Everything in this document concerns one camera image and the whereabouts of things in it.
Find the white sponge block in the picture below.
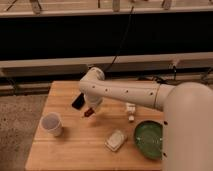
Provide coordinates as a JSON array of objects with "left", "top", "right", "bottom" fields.
[{"left": 105, "top": 130, "right": 127, "bottom": 152}]

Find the black smartphone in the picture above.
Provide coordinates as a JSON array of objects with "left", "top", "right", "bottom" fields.
[{"left": 72, "top": 93, "right": 85, "bottom": 110}]

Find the green bowl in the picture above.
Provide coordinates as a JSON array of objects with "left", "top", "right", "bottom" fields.
[{"left": 133, "top": 120, "right": 163, "bottom": 160}]

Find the red pepper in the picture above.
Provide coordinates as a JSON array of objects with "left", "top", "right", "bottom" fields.
[{"left": 83, "top": 108, "right": 95, "bottom": 117}]

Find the wooden cutting board table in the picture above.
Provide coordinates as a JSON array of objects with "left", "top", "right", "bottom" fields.
[{"left": 25, "top": 81, "right": 162, "bottom": 171}]

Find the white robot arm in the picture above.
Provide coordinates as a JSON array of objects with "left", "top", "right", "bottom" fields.
[{"left": 79, "top": 67, "right": 213, "bottom": 171}]

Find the black cable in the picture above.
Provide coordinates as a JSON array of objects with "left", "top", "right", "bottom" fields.
[{"left": 103, "top": 4, "right": 135, "bottom": 73}]

